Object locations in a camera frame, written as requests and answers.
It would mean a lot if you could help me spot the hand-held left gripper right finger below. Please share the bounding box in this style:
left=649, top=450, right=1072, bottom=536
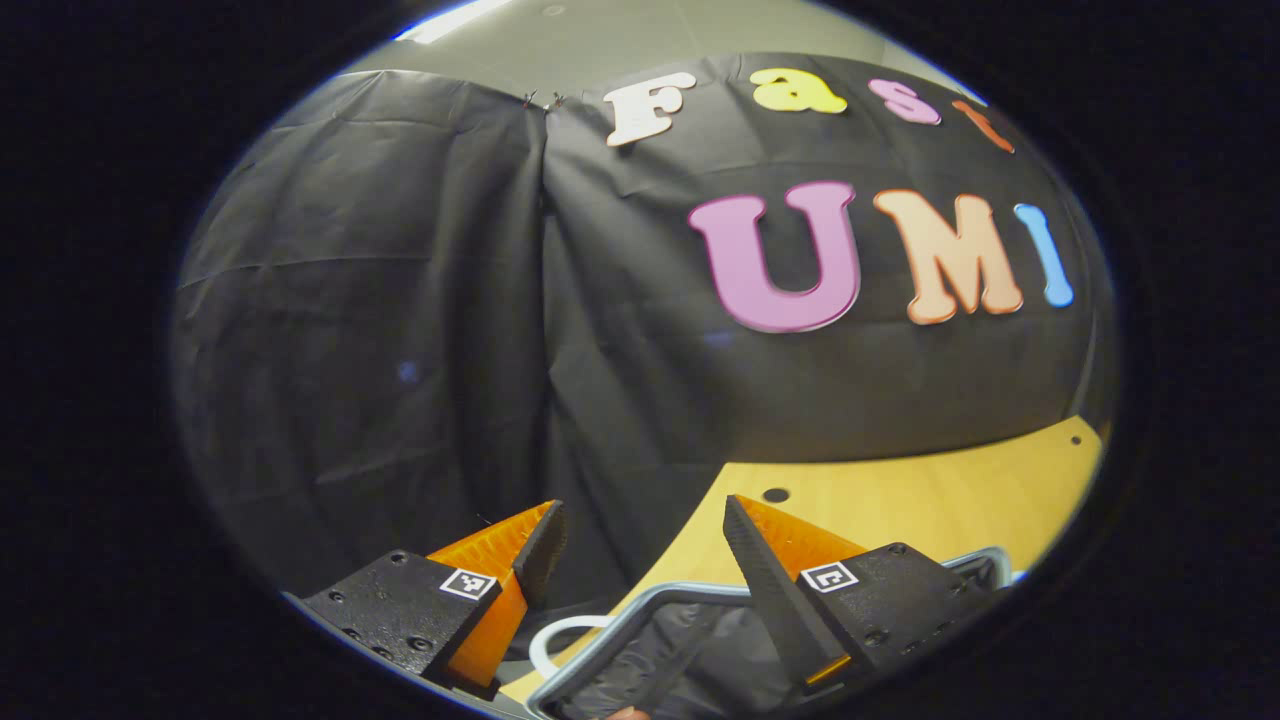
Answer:
left=721, top=493, right=1004, bottom=698

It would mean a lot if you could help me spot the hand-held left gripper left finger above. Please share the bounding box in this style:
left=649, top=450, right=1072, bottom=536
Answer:
left=298, top=498, right=569, bottom=701

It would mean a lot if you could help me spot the black backdrop cloth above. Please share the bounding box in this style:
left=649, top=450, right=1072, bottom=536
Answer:
left=170, top=50, right=1111, bottom=641

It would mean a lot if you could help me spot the ceiling light panel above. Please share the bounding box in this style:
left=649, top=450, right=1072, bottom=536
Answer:
left=392, top=0, right=516, bottom=46

